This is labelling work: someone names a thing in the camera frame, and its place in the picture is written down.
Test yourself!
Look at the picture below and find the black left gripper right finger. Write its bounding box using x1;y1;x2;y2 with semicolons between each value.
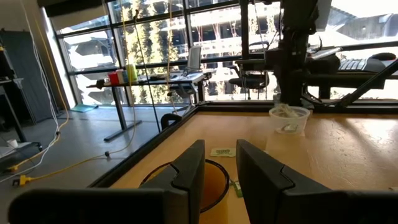
235;139;330;224

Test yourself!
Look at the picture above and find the yellow ceramic mug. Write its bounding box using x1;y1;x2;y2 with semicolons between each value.
139;159;230;224

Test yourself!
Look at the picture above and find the crumpled pale sweetener packet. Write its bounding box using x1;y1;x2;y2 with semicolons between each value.
273;103;300;119

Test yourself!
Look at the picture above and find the grey standing desk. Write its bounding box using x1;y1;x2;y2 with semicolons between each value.
86;70;215;142

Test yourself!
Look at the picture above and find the black window frame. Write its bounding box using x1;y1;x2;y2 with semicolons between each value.
37;0;398;106

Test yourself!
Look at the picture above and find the green white truvia packet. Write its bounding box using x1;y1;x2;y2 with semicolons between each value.
229;179;244;198

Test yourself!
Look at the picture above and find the grey desk monitor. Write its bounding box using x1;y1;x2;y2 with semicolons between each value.
186;45;202;72

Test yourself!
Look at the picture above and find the black hanging cable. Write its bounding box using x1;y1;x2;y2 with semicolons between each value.
132;9;162;133

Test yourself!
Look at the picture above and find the black office chair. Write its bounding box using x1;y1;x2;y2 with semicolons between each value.
228;42;271;100

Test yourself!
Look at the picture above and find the dark tall cabinet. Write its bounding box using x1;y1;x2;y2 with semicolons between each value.
0;29;60;125

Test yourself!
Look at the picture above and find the dark equipment rack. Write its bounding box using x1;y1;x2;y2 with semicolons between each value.
0;46;43;153

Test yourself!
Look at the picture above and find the black diagonal frame strut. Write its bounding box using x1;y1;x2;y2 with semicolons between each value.
338;58;398;108

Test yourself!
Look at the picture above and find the black table clamp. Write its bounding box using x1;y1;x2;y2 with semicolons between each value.
160;113;183;130

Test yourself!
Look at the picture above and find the clear plastic bin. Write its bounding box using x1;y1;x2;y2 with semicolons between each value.
269;104;311;135

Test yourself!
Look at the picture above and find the yellow hanging cable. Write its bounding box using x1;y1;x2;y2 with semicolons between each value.
6;15;71;174
166;0;178;114
12;0;137;187

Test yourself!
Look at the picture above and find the yellow-green container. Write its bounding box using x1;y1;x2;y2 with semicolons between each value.
126;63;138;83

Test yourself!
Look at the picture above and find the teal floor mat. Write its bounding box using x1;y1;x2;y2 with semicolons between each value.
70;103;99;113

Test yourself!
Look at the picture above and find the red box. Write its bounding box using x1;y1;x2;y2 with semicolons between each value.
108;71;121;86

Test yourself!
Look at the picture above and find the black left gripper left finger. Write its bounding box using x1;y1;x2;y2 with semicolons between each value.
140;139;206;224

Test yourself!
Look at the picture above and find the pale green stevia packet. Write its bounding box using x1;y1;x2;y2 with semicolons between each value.
210;147;236;158

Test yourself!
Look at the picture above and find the white hanging cable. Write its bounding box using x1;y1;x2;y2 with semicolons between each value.
0;0;60;184

